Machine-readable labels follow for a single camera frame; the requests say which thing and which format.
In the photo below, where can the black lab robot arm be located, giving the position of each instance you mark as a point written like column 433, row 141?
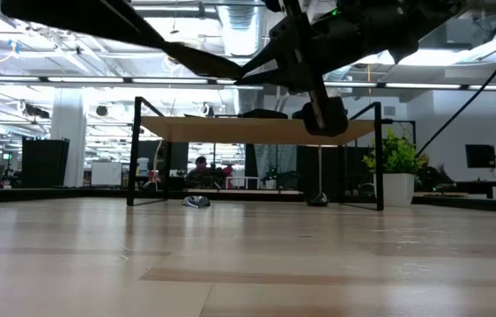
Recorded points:
column 285, row 178
column 432, row 180

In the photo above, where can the white board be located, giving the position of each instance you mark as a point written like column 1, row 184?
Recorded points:
column 106, row 172

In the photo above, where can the light wooden lab table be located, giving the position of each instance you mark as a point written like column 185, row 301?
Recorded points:
column 247, row 192

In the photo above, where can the person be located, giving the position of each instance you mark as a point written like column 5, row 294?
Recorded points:
column 201, row 169

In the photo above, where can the black display panel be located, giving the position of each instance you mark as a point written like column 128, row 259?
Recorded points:
column 179, row 154

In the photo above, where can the white building column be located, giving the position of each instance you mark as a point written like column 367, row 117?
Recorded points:
column 69, row 145

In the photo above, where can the white plastic jug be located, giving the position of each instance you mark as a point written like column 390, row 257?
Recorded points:
column 142, row 167

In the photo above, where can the black monitor screen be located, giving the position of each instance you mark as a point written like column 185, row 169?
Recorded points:
column 480, row 156

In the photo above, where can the thin black metal stand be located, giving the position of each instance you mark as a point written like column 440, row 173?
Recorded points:
column 399, row 120

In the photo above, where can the silver ribbed air duct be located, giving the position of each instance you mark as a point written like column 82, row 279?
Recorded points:
column 243, row 26

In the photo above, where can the black partition panel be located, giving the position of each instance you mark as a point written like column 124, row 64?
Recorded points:
column 340, row 163

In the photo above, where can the wooden shelf with black legs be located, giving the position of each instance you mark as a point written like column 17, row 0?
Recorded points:
column 230, row 130

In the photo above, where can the green plant in white pot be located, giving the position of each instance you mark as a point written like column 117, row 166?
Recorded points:
column 399, row 189

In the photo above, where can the black leaf-shaped mini plate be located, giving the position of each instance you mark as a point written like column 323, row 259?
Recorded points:
column 263, row 112
column 261, row 116

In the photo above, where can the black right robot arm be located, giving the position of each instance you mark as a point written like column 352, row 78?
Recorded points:
column 428, row 17

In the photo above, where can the black cabinet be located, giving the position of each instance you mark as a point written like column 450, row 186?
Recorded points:
column 45, row 163

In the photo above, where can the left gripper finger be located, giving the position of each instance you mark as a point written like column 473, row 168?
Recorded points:
column 128, row 11
column 76, row 17

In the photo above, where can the black lab desk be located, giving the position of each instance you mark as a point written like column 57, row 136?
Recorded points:
column 481, row 187

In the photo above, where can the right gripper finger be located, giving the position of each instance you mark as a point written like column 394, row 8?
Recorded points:
column 269, row 57
column 269, row 80

